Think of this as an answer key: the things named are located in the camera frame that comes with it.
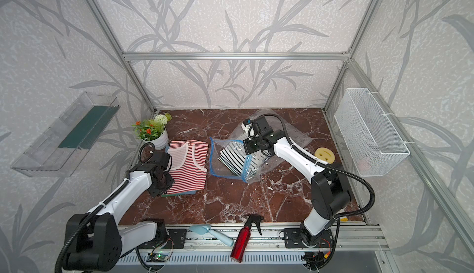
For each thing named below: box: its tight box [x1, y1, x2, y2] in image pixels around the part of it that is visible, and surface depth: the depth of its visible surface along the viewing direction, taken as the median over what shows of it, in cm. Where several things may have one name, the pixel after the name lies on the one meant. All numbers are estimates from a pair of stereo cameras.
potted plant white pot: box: [132, 113, 172, 151], surface depth 96 cm
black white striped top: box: [218, 140, 272, 178], surface depth 96 cm
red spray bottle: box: [230, 213, 265, 264], surface depth 73 cm
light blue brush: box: [188, 224, 234, 248], surface depth 76 cm
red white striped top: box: [166, 140, 209, 195], surface depth 93 cm
